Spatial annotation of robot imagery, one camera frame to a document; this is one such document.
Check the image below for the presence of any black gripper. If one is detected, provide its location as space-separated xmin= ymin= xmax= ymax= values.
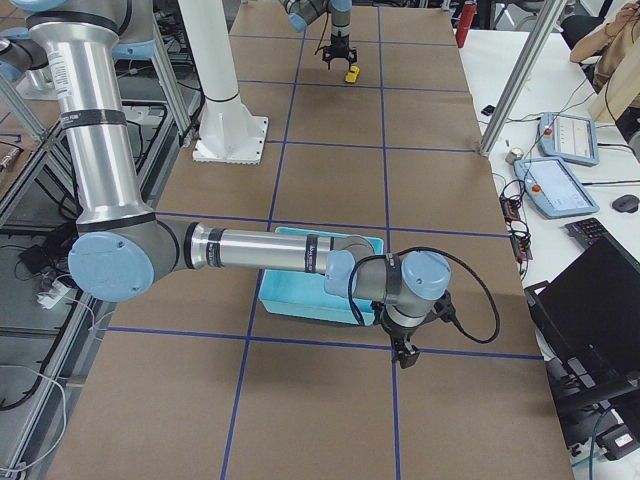
xmin=322 ymin=32 xmax=357 ymax=70
xmin=372 ymin=299 xmax=456 ymax=369

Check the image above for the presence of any yellow beetle toy car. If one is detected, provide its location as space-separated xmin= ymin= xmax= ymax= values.
xmin=344 ymin=65 xmax=360 ymax=84

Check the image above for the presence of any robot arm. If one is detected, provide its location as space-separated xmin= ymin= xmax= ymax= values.
xmin=21 ymin=1 xmax=455 ymax=368
xmin=279 ymin=0 xmax=357 ymax=68

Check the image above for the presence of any light blue plastic bin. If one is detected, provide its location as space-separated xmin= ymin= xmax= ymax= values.
xmin=258 ymin=226 xmax=385 ymax=326

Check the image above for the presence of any red bottle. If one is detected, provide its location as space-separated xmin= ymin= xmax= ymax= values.
xmin=455 ymin=0 xmax=477 ymax=48

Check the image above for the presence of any small black phone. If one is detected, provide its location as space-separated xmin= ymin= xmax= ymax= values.
xmin=480 ymin=105 xmax=495 ymax=116

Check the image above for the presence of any black laptop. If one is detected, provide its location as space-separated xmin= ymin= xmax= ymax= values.
xmin=531 ymin=235 xmax=639 ymax=432

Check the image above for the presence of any small metal cylinder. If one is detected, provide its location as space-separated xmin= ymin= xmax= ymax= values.
xmin=505 ymin=147 xmax=524 ymax=165

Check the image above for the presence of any black keyboard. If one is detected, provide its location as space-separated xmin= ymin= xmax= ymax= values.
xmin=565 ymin=218 xmax=610 ymax=250

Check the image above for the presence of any near teach pendant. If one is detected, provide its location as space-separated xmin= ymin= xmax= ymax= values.
xmin=513 ymin=157 xmax=599 ymax=219

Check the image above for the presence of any teach pendant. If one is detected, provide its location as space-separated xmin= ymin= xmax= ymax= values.
xmin=513 ymin=157 xmax=599 ymax=219
xmin=538 ymin=112 xmax=600 ymax=167

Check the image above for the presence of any far teach pendant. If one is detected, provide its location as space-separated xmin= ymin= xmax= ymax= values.
xmin=538 ymin=112 xmax=600 ymax=167

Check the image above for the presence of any black computer mouse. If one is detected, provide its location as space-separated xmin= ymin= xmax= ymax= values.
xmin=612 ymin=194 xmax=639 ymax=213

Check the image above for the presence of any seated person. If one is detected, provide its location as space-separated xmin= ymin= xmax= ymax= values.
xmin=569 ymin=1 xmax=639 ymax=92

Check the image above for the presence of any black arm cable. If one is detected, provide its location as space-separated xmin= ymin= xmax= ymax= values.
xmin=347 ymin=248 xmax=501 ymax=345

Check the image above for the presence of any white camera pedestal column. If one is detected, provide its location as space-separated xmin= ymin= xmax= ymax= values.
xmin=179 ymin=0 xmax=269 ymax=164

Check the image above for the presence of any aluminium frame post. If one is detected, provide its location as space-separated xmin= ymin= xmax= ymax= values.
xmin=479 ymin=0 xmax=567 ymax=157

